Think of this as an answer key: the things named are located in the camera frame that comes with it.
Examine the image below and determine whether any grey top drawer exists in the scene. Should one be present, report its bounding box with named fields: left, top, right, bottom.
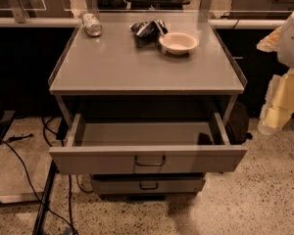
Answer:
left=50, top=114, right=247, bottom=174

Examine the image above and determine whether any grey drawer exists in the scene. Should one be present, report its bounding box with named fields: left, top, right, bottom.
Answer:
left=50, top=114, right=247, bottom=174
left=91, top=173, right=205, bottom=195

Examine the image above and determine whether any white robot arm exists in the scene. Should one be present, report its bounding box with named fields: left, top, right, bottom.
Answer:
left=257, top=11, right=294, bottom=135

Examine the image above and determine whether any grey lower drawer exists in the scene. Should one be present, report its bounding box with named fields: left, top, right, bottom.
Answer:
left=91, top=173, right=205, bottom=195

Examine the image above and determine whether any black backpack behind cabinet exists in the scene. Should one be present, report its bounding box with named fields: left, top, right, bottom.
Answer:
left=225, top=102, right=253, bottom=145

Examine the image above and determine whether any white bowl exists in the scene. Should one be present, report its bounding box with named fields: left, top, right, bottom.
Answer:
left=159, top=31, right=199, bottom=56

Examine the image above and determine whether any crumpled blue chip bag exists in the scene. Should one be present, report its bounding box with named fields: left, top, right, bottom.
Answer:
left=129, top=20, right=168, bottom=38

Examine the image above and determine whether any grey metal cabinet table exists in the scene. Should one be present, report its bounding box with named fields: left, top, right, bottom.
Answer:
left=47, top=11, right=249, bottom=129

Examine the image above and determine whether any silver soda can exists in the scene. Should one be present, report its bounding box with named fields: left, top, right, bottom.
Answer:
left=82, top=13, right=102, bottom=37

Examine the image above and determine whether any black floor cable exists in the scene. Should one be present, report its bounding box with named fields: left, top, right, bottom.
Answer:
left=3, top=116, right=79, bottom=235

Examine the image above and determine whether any black table leg frame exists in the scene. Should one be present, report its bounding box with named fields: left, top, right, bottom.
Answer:
left=32, top=163, right=57, bottom=235

